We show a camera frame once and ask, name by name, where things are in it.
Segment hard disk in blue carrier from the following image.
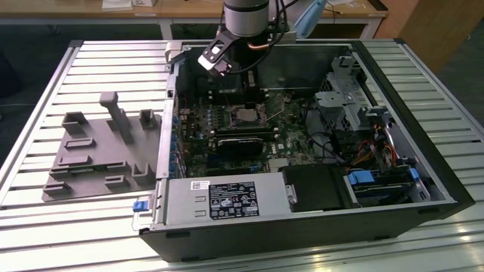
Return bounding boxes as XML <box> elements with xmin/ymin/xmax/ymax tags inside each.
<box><xmin>345</xmin><ymin>168</ymin><xmax>421</xmax><ymax>206</ymax></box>

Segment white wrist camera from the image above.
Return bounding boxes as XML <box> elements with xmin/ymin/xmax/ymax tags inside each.
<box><xmin>198</xmin><ymin>41</ymin><xmax>234</xmax><ymax>77</ymax></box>

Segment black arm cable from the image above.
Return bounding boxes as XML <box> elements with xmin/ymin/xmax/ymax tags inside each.
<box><xmin>227</xmin><ymin>0</ymin><xmax>291</xmax><ymax>75</ymax></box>

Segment silver power supply unit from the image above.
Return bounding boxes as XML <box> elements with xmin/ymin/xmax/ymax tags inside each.
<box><xmin>151</xmin><ymin>177</ymin><xmax>294</xmax><ymax>231</ymax></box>

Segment green motherboard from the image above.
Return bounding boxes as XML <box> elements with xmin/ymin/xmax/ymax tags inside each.
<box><xmin>177</xmin><ymin>90</ymin><xmax>318</xmax><ymax>179</ymax></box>

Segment grey parts rack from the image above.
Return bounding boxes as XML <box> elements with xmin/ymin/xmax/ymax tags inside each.
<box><xmin>42</xmin><ymin>92</ymin><xmax>165</xmax><ymax>202</ymax></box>

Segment black open PC case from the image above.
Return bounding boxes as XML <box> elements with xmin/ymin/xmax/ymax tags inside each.
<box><xmin>138</xmin><ymin>38</ymin><xmax>477</xmax><ymax>263</ymax></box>

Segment black graphics card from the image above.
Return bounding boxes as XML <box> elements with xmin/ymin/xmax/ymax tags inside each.
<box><xmin>215</xmin><ymin>137</ymin><xmax>266</xmax><ymax>156</ymax></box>

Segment wooden cabinet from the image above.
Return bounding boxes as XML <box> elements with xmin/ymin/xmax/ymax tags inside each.
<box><xmin>374</xmin><ymin>0</ymin><xmax>484</xmax><ymax>75</ymax></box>

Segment metal locking lever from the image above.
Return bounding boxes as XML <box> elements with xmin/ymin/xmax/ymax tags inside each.
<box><xmin>266</xmin><ymin>95</ymin><xmax>286</xmax><ymax>123</ymax></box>

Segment black disk bay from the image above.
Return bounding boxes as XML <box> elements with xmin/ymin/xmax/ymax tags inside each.
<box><xmin>282</xmin><ymin>165</ymin><xmax>362</xmax><ymax>213</ymax></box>

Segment coloured wire bundle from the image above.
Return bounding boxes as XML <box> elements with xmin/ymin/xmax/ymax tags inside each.
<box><xmin>351</xmin><ymin>135</ymin><xmax>401</xmax><ymax>171</ymax></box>

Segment grey metal drive cage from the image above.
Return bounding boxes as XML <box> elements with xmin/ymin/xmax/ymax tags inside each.
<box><xmin>313</xmin><ymin>56</ymin><xmax>393</xmax><ymax>131</ymax></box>

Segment silver chipset heatsink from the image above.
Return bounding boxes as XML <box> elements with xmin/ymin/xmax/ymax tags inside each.
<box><xmin>269</xmin><ymin>158</ymin><xmax>291</xmax><ymax>171</ymax></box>

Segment wooden desk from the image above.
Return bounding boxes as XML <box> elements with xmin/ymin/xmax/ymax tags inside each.
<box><xmin>0</xmin><ymin>0</ymin><xmax>391</xmax><ymax>40</ymax></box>

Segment CPU socket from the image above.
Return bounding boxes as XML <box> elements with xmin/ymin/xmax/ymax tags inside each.
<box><xmin>226</xmin><ymin>104</ymin><xmax>267</xmax><ymax>128</ymax></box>

